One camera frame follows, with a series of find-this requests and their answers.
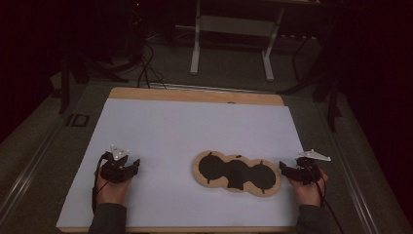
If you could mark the black rectangular floor bracket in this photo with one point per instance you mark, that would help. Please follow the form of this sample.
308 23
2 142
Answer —
78 120

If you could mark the black metal stand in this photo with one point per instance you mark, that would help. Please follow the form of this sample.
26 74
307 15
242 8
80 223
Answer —
331 97
65 84

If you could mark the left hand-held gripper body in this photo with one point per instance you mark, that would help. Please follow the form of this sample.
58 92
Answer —
114 169

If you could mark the white table mat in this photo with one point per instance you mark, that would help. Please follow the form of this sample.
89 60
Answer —
181 130

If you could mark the wooden table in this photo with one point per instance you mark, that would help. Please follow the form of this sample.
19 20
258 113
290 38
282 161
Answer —
195 95

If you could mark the white metal desk frame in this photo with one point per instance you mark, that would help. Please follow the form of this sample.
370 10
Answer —
233 25

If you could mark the person's right hand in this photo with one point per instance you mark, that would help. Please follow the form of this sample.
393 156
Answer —
308 193

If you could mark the metal floor rail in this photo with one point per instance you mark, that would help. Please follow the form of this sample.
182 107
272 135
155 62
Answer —
29 167
354 182

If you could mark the person's left hand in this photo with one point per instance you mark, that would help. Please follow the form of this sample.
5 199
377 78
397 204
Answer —
112 191

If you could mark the tan three-lobed plush cushion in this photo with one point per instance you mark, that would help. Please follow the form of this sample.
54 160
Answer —
227 187

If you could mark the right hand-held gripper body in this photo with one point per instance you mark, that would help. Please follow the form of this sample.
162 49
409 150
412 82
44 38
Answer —
307 172

